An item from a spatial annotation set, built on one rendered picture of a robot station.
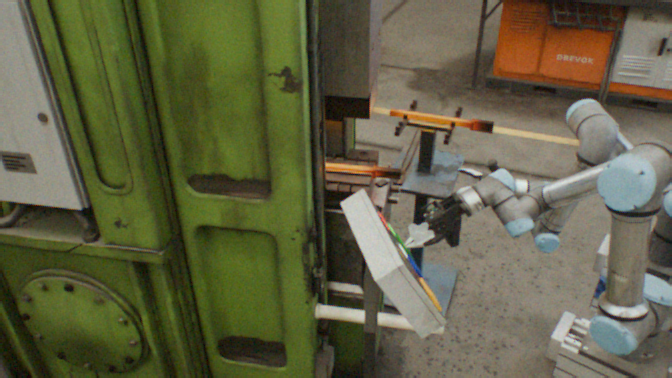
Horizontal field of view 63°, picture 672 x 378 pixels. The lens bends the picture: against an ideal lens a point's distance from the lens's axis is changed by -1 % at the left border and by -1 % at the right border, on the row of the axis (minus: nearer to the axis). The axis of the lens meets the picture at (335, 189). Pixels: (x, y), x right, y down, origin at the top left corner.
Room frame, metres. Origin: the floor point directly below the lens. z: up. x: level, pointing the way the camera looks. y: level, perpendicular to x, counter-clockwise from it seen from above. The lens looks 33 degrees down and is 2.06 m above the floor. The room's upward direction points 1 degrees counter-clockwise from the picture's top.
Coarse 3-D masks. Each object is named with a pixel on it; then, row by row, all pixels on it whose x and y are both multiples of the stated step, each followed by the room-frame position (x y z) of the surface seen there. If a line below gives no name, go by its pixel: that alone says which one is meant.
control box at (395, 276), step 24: (360, 192) 1.30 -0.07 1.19; (360, 216) 1.21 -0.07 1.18; (360, 240) 1.12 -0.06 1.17; (384, 240) 1.09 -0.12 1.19; (384, 264) 1.01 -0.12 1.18; (408, 264) 1.04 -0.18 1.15; (384, 288) 0.98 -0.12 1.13; (408, 288) 0.99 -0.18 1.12; (408, 312) 0.99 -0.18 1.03; (432, 312) 1.01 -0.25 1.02
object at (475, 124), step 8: (392, 112) 2.22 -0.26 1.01; (400, 112) 2.21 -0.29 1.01; (408, 112) 2.21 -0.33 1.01; (416, 112) 2.21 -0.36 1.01; (424, 120) 2.17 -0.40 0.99; (432, 120) 2.16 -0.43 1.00; (440, 120) 2.15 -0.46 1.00; (448, 120) 2.13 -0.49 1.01; (456, 120) 2.13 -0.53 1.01; (464, 120) 2.13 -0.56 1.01; (472, 120) 2.12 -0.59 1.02; (480, 120) 2.10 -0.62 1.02; (472, 128) 2.09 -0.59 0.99; (480, 128) 2.09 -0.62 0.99; (488, 128) 2.08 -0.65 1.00
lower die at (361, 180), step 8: (328, 160) 1.83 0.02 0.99; (336, 160) 1.83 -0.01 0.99; (328, 176) 1.72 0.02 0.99; (336, 176) 1.72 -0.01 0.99; (344, 176) 1.72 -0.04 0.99; (352, 176) 1.72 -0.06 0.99; (360, 176) 1.72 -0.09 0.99; (368, 176) 1.71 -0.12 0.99; (336, 184) 1.68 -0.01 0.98; (344, 184) 1.68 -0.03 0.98; (360, 184) 1.67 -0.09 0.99; (368, 184) 1.66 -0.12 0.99; (328, 192) 1.65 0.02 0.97; (336, 192) 1.64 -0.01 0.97; (344, 192) 1.63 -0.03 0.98; (352, 192) 1.63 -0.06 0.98; (368, 192) 1.63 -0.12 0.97
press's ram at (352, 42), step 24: (336, 0) 1.59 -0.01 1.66; (360, 0) 1.57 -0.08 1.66; (336, 24) 1.59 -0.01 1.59; (360, 24) 1.57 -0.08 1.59; (336, 48) 1.59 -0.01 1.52; (360, 48) 1.57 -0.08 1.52; (336, 72) 1.59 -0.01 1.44; (360, 72) 1.57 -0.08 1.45; (336, 96) 1.59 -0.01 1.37; (360, 96) 1.57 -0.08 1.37
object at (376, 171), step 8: (328, 168) 1.76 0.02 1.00; (336, 168) 1.75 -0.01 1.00; (344, 168) 1.75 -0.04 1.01; (352, 168) 1.74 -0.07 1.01; (360, 168) 1.74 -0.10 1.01; (368, 168) 1.74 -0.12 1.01; (376, 168) 1.73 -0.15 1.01; (384, 168) 1.74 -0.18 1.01; (392, 168) 1.73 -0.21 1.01; (400, 168) 1.73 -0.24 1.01; (376, 176) 1.72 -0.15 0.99; (384, 176) 1.72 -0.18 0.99; (392, 176) 1.72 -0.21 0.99; (400, 176) 1.71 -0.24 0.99
